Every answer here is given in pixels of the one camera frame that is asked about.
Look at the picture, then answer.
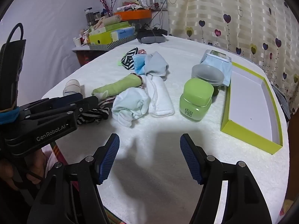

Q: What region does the light blue cloth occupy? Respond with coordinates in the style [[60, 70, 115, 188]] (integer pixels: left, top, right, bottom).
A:
[[132, 54, 147, 75]]

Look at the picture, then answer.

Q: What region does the pale blue white sock bundle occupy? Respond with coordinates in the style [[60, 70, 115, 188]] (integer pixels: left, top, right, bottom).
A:
[[112, 88, 150, 127]]

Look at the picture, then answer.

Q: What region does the heart pattern curtain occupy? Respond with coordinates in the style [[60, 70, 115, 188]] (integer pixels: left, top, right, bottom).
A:
[[167, 0, 298, 113]]

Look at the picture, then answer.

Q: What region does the person's left hand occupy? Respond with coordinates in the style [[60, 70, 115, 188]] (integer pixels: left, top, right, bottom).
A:
[[1, 149, 47, 190]]

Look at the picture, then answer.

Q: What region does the red side cabinet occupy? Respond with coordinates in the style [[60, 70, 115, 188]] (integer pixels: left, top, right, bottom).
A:
[[74, 50, 107, 67]]

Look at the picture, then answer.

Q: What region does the beige rolled sock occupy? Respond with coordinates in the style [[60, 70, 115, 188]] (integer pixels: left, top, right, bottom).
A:
[[63, 79, 81, 96]]

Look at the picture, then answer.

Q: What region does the lime green tray box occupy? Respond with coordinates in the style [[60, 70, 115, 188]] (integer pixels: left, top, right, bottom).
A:
[[221, 62, 283, 155]]

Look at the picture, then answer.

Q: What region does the red snack packet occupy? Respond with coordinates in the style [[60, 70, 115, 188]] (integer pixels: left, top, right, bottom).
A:
[[138, 49, 147, 54]]

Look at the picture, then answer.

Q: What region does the white rolled towel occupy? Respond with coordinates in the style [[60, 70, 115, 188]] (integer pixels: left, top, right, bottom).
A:
[[145, 75, 175, 118]]

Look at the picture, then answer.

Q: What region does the light blue wet wipes pack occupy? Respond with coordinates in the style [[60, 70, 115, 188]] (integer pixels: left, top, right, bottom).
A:
[[200, 50, 233, 86]]

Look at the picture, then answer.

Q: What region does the grey blue sock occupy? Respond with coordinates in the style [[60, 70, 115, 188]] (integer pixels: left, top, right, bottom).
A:
[[143, 52, 169, 77]]

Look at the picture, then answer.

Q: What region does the black white striped cloth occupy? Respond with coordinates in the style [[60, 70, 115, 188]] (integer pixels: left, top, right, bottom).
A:
[[76, 97, 115, 125], [121, 47, 138, 70]]

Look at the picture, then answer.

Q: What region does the black white striped cloth front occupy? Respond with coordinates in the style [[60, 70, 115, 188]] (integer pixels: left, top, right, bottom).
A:
[[76, 97, 115, 125]]

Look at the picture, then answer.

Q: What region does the striped cardboard tray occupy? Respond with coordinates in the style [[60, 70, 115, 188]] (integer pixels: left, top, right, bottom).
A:
[[89, 33, 137, 51]]

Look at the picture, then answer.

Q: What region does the grey black VR headset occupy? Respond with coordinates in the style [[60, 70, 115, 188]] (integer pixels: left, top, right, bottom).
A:
[[136, 28, 168, 44]]

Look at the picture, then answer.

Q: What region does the blue tissue pack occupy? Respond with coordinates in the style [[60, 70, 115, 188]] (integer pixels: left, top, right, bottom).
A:
[[110, 26, 135, 41]]

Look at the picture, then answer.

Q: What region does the orange basket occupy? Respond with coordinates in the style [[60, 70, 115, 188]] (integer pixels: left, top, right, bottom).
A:
[[115, 9, 152, 21]]

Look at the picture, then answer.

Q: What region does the black camera mount with cable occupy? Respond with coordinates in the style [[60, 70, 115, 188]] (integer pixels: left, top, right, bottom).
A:
[[0, 23, 26, 112]]

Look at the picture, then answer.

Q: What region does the black white striped cloth back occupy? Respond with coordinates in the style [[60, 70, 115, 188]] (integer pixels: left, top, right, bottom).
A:
[[121, 47, 138, 70]]

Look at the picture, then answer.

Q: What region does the lime green storage box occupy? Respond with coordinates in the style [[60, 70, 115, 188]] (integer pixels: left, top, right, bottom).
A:
[[89, 30, 113, 45]]

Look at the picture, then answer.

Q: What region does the white paper cup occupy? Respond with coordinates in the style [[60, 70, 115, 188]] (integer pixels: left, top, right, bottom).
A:
[[73, 38, 82, 48]]

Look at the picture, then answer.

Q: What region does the dark glass jar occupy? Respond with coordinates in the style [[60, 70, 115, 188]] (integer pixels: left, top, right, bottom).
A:
[[85, 7, 94, 26]]

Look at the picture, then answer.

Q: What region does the beige rolled towel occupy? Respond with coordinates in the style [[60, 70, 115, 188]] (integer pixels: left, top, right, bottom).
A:
[[94, 15, 122, 29]]

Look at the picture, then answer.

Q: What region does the green rolled cloth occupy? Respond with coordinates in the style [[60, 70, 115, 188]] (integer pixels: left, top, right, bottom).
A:
[[92, 73, 143, 100]]

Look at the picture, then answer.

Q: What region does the green cosmetic jar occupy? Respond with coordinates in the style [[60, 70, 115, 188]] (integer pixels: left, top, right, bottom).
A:
[[179, 78, 214, 121]]

